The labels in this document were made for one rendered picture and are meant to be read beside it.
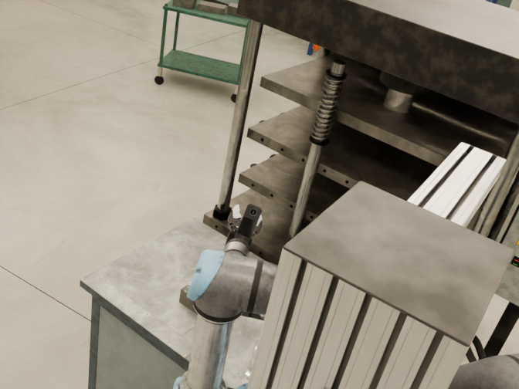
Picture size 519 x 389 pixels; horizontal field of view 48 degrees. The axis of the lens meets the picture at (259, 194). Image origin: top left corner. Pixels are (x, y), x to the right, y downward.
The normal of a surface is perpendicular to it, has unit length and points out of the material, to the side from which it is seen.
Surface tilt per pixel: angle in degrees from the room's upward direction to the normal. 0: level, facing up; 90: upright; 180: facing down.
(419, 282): 0
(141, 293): 0
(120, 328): 90
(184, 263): 0
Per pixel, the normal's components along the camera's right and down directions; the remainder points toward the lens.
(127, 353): -0.58, 0.33
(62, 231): 0.18, -0.83
